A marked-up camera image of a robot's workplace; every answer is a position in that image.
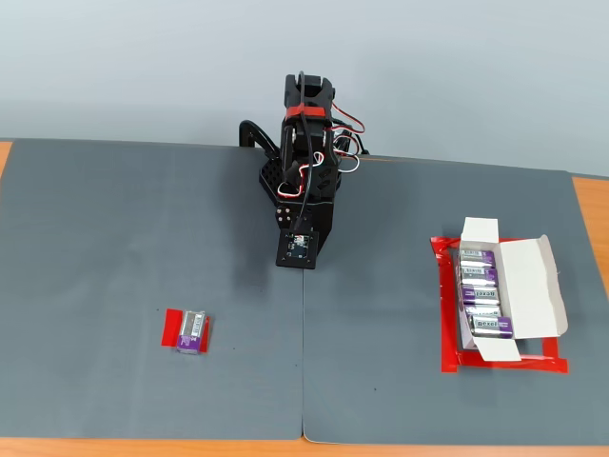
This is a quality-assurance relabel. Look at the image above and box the red tape patch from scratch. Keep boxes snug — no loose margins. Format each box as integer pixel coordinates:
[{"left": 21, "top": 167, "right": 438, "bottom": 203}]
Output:
[{"left": 160, "top": 308, "right": 213, "bottom": 354}]

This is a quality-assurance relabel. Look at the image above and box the red tape rectangular frame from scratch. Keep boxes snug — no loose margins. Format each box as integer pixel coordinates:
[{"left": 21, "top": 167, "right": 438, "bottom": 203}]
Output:
[{"left": 429, "top": 234, "right": 571, "bottom": 375}]

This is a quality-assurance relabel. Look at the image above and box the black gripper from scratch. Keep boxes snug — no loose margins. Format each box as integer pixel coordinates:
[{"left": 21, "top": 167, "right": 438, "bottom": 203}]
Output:
[{"left": 274, "top": 199, "right": 337, "bottom": 263}]

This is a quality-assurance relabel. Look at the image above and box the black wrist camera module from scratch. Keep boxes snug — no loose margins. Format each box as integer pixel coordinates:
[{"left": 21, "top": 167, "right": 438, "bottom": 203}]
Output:
[{"left": 275, "top": 228, "right": 319, "bottom": 271}]

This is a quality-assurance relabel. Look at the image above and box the black table clamp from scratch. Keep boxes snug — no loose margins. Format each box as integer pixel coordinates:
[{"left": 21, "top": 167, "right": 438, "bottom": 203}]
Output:
[{"left": 238, "top": 120, "right": 277, "bottom": 158}]

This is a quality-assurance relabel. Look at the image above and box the grey table mat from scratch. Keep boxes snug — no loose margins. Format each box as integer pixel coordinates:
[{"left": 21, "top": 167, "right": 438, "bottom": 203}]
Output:
[
  {"left": 302, "top": 152, "right": 609, "bottom": 447},
  {"left": 0, "top": 137, "right": 305, "bottom": 442}
]

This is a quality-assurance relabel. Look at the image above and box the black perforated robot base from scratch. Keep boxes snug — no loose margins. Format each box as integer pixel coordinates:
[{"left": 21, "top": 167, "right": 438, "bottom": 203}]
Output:
[{"left": 256, "top": 159, "right": 344, "bottom": 209}]

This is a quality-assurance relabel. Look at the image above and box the purple silver 9V battery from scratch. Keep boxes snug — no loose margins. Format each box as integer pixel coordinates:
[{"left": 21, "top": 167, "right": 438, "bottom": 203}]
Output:
[{"left": 174, "top": 309, "right": 206, "bottom": 354}]

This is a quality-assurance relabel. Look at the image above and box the red tape band wrap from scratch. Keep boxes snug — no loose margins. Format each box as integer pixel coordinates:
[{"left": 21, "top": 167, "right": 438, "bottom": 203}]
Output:
[{"left": 285, "top": 105, "right": 327, "bottom": 119}]

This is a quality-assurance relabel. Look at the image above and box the white cardboard battery box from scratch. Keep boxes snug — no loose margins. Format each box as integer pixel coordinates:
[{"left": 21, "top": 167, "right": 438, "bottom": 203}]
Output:
[{"left": 458, "top": 217, "right": 570, "bottom": 363}]

